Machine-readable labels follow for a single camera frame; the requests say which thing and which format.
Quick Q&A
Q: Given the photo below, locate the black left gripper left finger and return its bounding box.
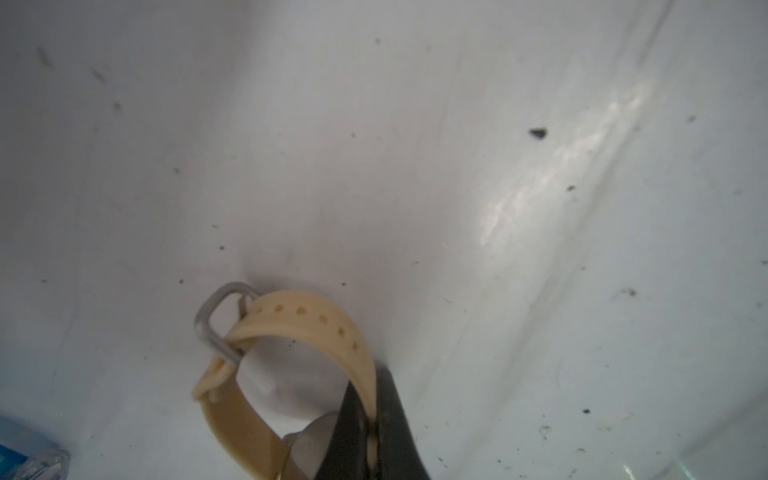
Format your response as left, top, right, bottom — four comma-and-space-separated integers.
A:
314, 383, 368, 480

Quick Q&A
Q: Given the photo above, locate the blue translucent wristwatch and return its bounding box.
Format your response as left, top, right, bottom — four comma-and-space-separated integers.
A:
1, 415, 71, 480

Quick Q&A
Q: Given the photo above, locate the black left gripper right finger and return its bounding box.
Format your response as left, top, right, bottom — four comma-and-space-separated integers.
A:
376, 365, 430, 480

